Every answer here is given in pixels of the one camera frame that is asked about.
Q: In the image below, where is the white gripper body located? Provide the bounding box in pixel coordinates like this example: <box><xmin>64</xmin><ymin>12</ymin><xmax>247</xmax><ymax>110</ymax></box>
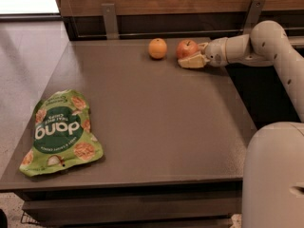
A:
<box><xmin>204</xmin><ymin>37</ymin><xmax>228</xmax><ymax>67</ymax></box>

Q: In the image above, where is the red apple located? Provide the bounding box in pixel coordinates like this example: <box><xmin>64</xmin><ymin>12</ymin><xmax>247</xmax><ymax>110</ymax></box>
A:
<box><xmin>176</xmin><ymin>39</ymin><xmax>200</xmax><ymax>59</ymax></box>

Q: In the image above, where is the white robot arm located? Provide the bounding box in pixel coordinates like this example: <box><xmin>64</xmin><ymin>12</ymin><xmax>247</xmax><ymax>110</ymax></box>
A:
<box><xmin>177</xmin><ymin>20</ymin><xmax>304</xmax><ymax>228</ymax></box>

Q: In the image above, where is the orange fruit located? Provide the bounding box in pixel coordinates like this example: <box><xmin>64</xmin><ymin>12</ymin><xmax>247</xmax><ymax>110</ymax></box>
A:
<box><xmin>148</xmin><ymin>38</ymin><xmax>167</xmax><ymax>60</ymax></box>

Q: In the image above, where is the grey drawer front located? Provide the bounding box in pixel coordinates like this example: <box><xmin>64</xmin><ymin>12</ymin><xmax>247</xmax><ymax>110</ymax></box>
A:
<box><xmin>23</xmin><ymin>191</ymin><xmax>241</xmax><ymax>226</ymax></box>

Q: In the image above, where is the green dang chips bag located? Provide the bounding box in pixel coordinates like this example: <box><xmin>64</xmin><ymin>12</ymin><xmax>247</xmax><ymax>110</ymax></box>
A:
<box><xmin>19</xmin><ymin>89</ymin><xmax>104</xmax><ymax>177</ymax></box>

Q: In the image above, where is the right metal bracket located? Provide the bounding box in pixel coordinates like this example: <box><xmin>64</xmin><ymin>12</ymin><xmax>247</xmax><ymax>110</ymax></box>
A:
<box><xmin>242</xmin><ymin>0</ymin><xmax>266</xmax><ymax>34</ymax></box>

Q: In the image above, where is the metal bracket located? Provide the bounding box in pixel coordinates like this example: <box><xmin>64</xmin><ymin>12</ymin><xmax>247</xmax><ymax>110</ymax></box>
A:
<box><xmin>102</xmin><ymin>3</ymin><xmax>120</xmax><ymax>40</ymax></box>
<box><xmin>242</xmin><ymin>0</ymin><xmax>266</xmax><ymax>34</ymax></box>

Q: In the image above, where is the left metal bracket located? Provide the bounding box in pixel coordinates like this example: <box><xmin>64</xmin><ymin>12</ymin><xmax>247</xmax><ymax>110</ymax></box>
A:
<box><xmin>102</xmin><ymin>3</ymin><xmax>120</xmax><ymax>40</ymax></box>

